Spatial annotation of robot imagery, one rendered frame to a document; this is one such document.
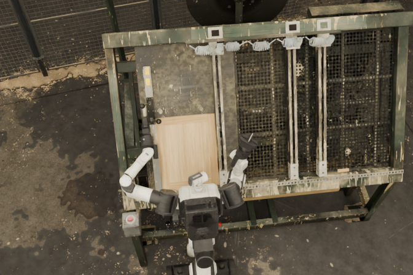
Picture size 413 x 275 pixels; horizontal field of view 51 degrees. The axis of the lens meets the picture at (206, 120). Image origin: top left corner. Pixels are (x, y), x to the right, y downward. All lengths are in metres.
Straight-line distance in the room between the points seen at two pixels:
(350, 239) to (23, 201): 3.12
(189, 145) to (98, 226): 1.45
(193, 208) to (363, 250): 2.09
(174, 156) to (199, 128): 0.28
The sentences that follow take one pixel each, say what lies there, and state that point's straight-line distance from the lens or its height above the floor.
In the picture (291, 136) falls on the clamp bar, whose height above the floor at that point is 1.19.
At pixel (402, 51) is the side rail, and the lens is 3.58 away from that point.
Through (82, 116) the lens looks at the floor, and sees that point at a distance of 5.05.
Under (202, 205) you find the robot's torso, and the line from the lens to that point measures 2.75.
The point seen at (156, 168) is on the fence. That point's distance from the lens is 3.30.
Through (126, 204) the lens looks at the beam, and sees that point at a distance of 3.40.
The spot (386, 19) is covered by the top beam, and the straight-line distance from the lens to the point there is 3.44.
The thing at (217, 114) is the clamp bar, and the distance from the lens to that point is 3.18.
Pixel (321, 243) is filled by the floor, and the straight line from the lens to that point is 4.30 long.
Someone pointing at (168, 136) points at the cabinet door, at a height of 1.21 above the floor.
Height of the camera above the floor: 3.87
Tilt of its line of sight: 53 degrees down
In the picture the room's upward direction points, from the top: 1 degrees clockwise
